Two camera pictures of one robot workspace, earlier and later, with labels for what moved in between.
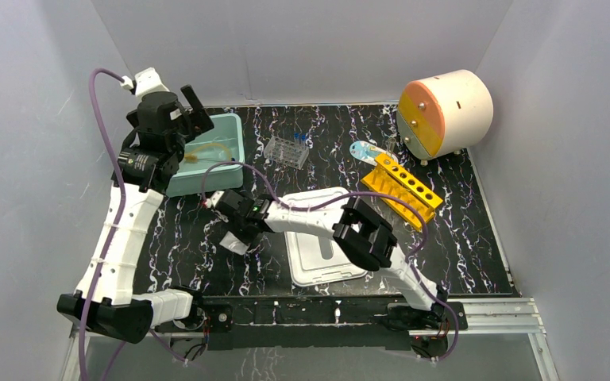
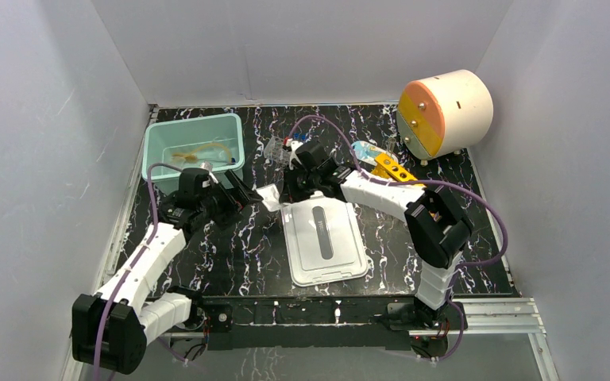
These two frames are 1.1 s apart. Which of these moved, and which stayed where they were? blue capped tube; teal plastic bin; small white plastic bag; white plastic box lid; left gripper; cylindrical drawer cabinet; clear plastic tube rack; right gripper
Moved: right gripper; left gripper; small white plastic bag
Stayed: teal plastic bin; blue capped tube; white plastic box lid; clear plastic tube rack; cylindrical drawer cabinet
